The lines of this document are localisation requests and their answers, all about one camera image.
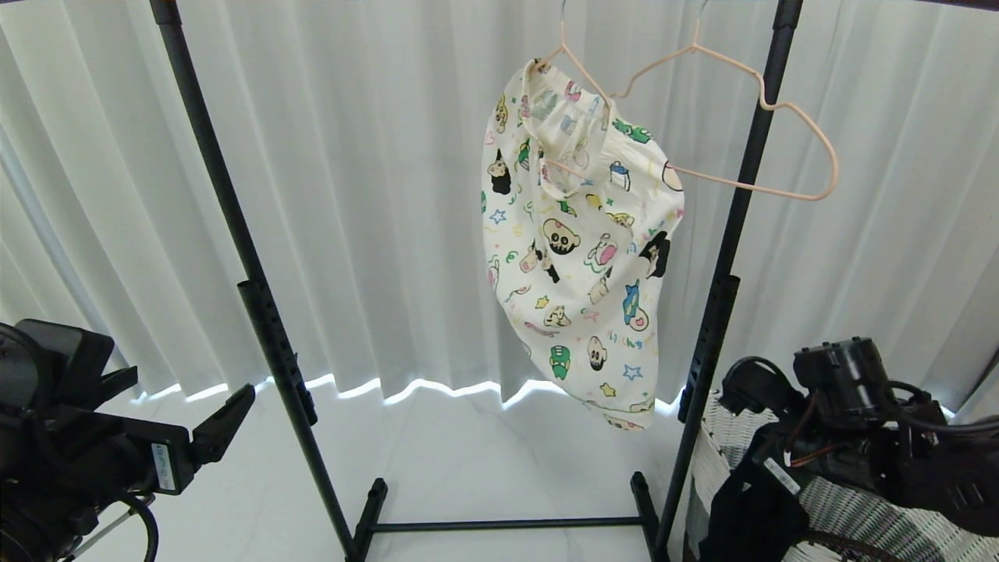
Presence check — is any pink clothes hanger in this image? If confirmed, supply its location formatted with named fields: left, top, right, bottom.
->
left=613, top=0, right=841, bottom=202
left=524, top=0, right=617, bottom=196

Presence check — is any black clothes rack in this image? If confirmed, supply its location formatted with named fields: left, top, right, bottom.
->
left=148, top=0, right=805, bottom=562

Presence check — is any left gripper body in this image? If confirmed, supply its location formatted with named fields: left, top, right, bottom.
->
left=0, top=414, right=197, bottom=524

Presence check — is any white curtain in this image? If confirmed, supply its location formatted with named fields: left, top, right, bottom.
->
left=0, top=0, right=999, bottom=414

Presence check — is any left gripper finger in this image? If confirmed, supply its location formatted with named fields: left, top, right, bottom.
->
left=98, top=365, right=140, bottom=405
left=191, top=382, right=258, bottom=471

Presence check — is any cream printed garment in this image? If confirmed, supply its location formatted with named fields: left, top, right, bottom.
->
left=480, top=57, right=686, bottom=432

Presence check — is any white laundry basket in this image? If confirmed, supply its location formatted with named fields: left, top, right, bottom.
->
left=683, top=394, right=999, bottom=562

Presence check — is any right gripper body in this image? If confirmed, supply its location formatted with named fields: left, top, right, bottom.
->
left=753, top=425, right=892, bottom=497

